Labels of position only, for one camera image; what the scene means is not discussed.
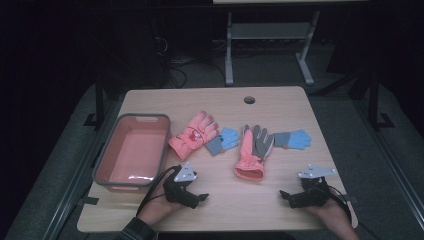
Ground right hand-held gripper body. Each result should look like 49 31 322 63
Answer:
287 163 338 210

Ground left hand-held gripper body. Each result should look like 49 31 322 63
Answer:
162 161 202 210

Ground pink glove with grey palm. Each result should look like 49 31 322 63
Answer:
233 124 275 182

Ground small blue and grey glove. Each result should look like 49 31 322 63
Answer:
273 129 313 151
204 127 241 157

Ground pink plastic basket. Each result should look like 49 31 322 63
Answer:
92 113 172 193

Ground person's left hand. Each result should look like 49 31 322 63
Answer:
137 178 185 228

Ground person's right hand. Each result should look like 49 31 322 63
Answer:
304 189 355 234

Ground grey tape strip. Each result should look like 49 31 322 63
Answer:
339 193 359 205
77 196 100 206

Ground pink glove with red print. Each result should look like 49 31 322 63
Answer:
167 110 220 162

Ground black metal stand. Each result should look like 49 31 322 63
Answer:
83 71 108 129
365 64 396 132

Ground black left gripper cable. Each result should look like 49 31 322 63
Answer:
135 165 182 217

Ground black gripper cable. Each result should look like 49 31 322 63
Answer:
135 165 182 217
328 184 381 240

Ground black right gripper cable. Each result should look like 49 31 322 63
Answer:
328 184 381 240

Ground grey metal floor rail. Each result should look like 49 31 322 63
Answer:
41 99 125 240
353 98 424 231

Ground black floor cables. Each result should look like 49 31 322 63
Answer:
154 34 228 89

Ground grey metal table frame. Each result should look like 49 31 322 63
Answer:
212 0 368 87

